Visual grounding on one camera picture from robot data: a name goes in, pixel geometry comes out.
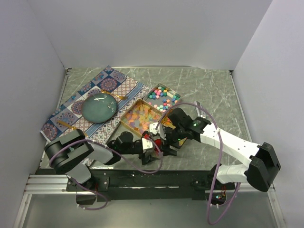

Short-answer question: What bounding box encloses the aluminium rail frame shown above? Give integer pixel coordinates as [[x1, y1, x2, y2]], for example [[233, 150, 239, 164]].
[[16, 67, 286, 228]]

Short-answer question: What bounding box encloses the dark tin of gummy candies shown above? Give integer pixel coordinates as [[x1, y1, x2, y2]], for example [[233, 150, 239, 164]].
[[162, 120, 187, 150]]

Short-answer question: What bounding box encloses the patterned paper placemat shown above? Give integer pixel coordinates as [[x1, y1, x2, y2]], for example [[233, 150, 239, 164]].
[[40, 66, 150, 143]]

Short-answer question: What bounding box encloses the teal ceramic plate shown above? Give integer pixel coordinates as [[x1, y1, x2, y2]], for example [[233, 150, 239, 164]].
[[81, 93, 118, 124]]

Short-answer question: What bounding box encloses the pink tin of star candies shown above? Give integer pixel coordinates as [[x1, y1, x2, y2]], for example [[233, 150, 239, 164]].
[[143, 83, 182, 113]]

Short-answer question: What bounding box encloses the gold fork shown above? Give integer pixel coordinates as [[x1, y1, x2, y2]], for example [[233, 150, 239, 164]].
[[100, 90, 128, 100]]

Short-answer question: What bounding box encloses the gold tin of popsicle candies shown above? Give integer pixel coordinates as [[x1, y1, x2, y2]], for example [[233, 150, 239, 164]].
[[120, 99, 162, 137]]

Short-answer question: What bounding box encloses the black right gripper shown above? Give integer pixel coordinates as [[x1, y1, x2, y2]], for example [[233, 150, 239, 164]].
[[159, 125, 186, 157]]

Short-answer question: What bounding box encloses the red jar lid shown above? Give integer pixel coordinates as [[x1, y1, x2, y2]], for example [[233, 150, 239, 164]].
[[154, 139, 162, 154]]

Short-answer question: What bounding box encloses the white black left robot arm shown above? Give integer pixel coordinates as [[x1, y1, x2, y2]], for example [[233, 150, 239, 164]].
[[44, 130, 163, 191]]

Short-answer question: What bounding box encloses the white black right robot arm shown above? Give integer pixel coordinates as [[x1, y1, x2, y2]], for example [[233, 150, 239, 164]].
[[156, 108, 281, 192]]

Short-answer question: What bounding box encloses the metal scoop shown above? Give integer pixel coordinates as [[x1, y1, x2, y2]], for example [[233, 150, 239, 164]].
[[193, 101, 207, 118]]

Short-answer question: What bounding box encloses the gold knife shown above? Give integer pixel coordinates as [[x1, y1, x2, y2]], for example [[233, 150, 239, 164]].
[[57, 117, 91, 137]]

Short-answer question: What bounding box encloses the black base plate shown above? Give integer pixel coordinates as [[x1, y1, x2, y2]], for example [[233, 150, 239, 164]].
[[35, 165, 264, 202]]

